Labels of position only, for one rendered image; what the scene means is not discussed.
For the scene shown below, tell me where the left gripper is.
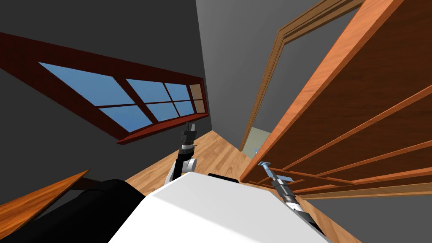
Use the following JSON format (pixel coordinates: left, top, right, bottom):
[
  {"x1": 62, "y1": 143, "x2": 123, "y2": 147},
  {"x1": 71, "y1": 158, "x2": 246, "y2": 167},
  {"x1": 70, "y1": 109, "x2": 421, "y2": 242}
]
[{"x1": 180, "y1": 122, "x2": 197, "y2": 146}]

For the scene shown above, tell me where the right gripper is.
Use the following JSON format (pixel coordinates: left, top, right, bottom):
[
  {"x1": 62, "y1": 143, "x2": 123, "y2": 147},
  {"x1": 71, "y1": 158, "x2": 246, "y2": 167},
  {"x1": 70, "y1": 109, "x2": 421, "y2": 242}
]
[{"x1": 271, "y1": 179, "x2": 295, "y2": 203}]

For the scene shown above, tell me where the blue-grey door handle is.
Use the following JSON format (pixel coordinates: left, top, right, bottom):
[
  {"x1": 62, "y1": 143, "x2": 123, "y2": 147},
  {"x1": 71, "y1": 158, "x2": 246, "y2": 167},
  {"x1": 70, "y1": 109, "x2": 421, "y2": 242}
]
[{"x1": 258, "y1": 162, "x2": 293, "y2": 183}]

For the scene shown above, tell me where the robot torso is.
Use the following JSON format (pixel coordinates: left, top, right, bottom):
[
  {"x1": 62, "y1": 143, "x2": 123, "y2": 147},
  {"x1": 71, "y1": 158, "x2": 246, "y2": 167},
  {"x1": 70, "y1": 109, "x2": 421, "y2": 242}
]
[{"x1": 108, "y1": 171, "x2": 333, "y2": 243}]

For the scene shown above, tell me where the dark red framed window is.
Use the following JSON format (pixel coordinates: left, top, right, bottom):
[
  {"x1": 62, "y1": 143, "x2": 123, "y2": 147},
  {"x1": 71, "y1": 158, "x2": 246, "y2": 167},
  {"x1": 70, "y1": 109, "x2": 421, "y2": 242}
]
[{"x1": 0, "y1": 32, "x2": 210, "y2": 146}]

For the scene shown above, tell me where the orange wooden door leaf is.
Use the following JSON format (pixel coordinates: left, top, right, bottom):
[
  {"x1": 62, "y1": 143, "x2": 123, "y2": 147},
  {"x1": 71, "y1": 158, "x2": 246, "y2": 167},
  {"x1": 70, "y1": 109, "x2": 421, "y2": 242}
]
[{"x1": 240, "y1": 0, "x2": 432, "y2": 200}]

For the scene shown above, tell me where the orange wooden table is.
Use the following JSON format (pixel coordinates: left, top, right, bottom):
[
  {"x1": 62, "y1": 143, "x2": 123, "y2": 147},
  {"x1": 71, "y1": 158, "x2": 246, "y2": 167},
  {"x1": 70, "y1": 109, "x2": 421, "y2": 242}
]
[{"x1": 0, "y1": 169, "x2": 90, "y2": 239}]

